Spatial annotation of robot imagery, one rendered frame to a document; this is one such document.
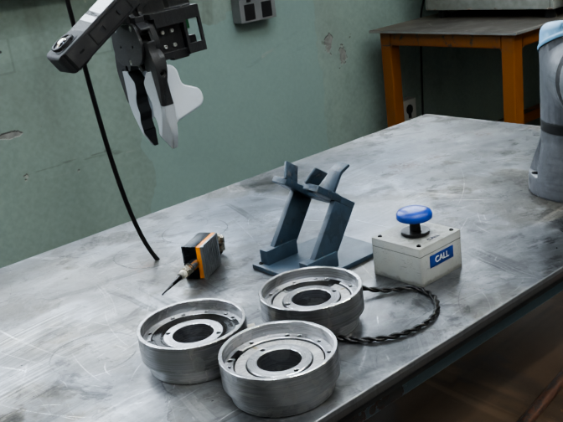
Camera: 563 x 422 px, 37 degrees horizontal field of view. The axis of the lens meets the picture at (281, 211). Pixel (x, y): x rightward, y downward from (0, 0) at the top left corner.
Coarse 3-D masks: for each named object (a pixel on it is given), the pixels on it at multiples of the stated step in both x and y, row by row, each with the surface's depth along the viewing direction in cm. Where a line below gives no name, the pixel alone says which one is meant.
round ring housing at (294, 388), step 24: (240, 336) 76; (264, 336) 78; (288, 336) 78; (312, 336) 77; (264, 360) 75; (288, 360) 75; (336, 360) 71; (240, 384) 69; (264, 384) 68; (288, 384) 68; (312, 384) 69; (240, 408) 72; (264, 408) 70; (288, 408) 70; (312, 408) 70
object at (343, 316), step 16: (288, 272) 88; (304, 272) 89; (320, 272) 89; (336, 272) 88; (352, 272) 86; (272, 288) 87; (304, 288) 87; (320, 288) 86; (352, 288) 85; (288, 304) 84; (304, 304) 87; (320, 304) 83; (336, 304) 80; (352, 304) 81; (272, 320) 81; (288, 320) 80; (304, 320) 80; (320, 320) 80; (336, 320) 80; (352, 320) 81
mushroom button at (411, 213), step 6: (402, 210) 92; (408, 210) 92; (414, 210) 92; (420, 210) 91; (426, 210) 92; (396, 216) 92; (402, 216) 91; (408, 216) 91; (414, 216) 91; (420, 216) 91; (426, 216) 91; (402, 222) 91; (408, 222) 91; (414, 222) 91; (420, 222) 91; (414, 228) 92; (420, 228) 93
